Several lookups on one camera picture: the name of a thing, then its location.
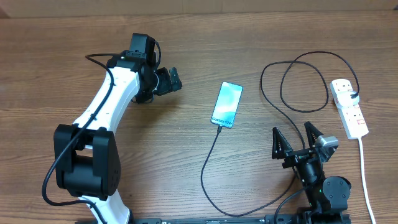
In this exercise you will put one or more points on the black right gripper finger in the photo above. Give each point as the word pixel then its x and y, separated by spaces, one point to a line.
pixel 312 133
pixel 281 147

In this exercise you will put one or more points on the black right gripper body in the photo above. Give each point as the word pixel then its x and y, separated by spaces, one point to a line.
pixel 295 158

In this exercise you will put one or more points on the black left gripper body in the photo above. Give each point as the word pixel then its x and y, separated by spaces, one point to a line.
pixel 164 83

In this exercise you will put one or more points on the blue Galaxy smartphone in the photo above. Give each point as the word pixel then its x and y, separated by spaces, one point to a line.
pixel 226 105

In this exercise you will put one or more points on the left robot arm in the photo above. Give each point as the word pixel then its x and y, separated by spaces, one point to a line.
pixel 87 162

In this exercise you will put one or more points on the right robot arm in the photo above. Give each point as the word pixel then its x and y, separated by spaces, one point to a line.
pixel 327 196

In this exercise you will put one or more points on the white charger plug adapter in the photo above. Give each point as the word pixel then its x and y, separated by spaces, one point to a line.
pixel 345 99

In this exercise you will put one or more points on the white power strip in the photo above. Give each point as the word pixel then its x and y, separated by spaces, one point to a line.
pixel 351 117

